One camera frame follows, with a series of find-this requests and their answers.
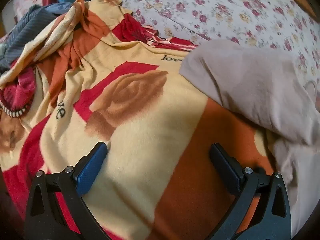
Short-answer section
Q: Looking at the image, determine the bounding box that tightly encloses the beige zip jacket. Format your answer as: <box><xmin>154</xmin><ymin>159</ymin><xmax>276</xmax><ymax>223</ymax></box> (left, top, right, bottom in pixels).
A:
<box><xmin>179</xmin><ymin>39</ymin><xmax>320</xmax><ymax>238</ymax></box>

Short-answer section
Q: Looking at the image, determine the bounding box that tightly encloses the red knitted cloth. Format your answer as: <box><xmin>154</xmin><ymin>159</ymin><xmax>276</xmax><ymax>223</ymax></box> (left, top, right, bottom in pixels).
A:
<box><xmin>0</xmin><ymin>67</ymin><xmax>37</xmax><ymax>118</ymax></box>

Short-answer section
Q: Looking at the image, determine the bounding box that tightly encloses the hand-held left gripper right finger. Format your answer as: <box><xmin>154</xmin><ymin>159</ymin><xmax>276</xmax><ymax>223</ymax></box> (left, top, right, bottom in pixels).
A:
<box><xmin>197</xmin><ymin>142</ymin><xmax>293</xmax><ymax>240</ymax></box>

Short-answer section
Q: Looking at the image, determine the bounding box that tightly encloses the orange red yellow printed blanket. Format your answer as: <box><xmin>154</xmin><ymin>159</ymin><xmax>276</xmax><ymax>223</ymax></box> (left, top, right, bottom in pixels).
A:
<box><xmin>0</xmin><ymin>0</ymin><xmax>280</xmax><ymax>240</ymax></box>

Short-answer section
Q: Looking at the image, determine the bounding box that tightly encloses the dark blue grey clothing pile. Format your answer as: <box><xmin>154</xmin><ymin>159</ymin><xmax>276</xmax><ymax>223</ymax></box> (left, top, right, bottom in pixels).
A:
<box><xmin>0</xmin><ymin>4</ymin><xmax>73</xmax><ymax>73</ymax></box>

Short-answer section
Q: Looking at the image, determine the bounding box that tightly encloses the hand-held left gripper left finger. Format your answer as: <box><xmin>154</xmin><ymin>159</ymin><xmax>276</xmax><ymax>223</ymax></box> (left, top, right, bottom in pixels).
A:
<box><xmin>24</xmin><ymin>141</ymin><xmax>118</xmax><ymax>240</ymax></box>

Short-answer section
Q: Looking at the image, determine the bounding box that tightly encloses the floral quilt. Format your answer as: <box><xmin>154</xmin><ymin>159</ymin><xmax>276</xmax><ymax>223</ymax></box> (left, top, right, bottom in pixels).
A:
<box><xmin>90</xmin><ymin>0</ymin><xmax>320</xmax><ymax>85</ymax></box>

